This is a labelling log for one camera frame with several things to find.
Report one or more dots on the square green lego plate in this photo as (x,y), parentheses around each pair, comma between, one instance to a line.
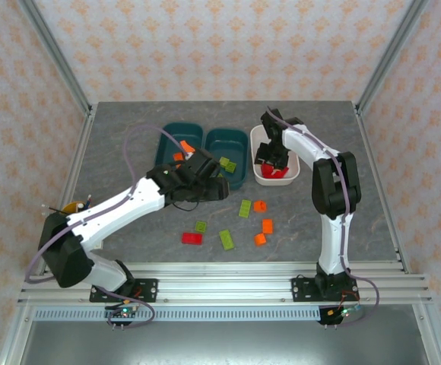
(200,227)

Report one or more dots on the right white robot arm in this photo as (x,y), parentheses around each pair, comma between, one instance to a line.
(334,243)

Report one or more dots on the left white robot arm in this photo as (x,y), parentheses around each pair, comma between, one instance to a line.
(110,213)

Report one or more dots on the aluminium table side rail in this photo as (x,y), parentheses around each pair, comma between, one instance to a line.
(79,152)
(370,152)

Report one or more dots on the yellow pen cup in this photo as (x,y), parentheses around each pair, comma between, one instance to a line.
(72,207)

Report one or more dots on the controller board with green light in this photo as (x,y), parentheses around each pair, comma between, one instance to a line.
(342,313)
(123,312)

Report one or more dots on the aluminium frame post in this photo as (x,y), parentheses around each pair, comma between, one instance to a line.
(58,57)
(388,57)

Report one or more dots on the white plastic container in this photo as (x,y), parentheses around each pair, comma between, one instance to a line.
(294,167)

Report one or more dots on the teal plastic container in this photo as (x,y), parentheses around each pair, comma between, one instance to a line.
(224,144)
(176,133)

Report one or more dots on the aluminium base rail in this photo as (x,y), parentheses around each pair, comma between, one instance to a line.
(224,289)

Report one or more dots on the small green lego brick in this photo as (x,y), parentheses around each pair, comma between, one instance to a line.
(231,167)
(225,162)

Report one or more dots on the blue pen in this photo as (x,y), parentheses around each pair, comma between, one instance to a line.
(87,201)

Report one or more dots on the grey metal panel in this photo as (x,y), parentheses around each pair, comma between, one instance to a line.
(224,342)

